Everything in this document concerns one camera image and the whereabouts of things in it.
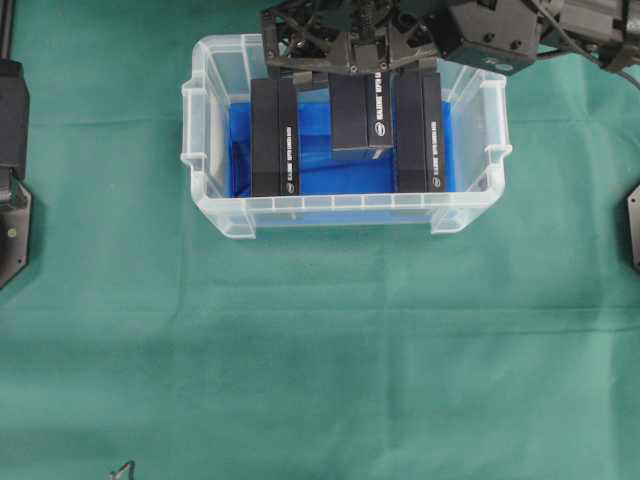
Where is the black camera box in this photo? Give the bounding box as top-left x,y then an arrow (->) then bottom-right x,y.
394,68 -> 446,193
250,78 -> 300,197
329,72 -> 394,164

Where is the clear plastic storage case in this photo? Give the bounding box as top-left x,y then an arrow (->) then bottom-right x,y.
180,34 -> 512,239

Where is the green table cloth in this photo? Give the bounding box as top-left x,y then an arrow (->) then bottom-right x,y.
1,1 -> 639,479

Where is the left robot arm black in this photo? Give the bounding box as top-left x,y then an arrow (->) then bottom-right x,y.
1,59 -> 32,285

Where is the black frame rail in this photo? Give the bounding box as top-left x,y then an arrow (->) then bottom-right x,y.
0,0 -> 15,59

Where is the blue sheet inside case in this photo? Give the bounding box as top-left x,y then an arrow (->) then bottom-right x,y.
227,97 -> 462,225

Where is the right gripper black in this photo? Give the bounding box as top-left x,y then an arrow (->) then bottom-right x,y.
259,1 -> 458,93

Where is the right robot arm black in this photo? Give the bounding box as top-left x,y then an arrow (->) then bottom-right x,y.
260,0 -> 639,89

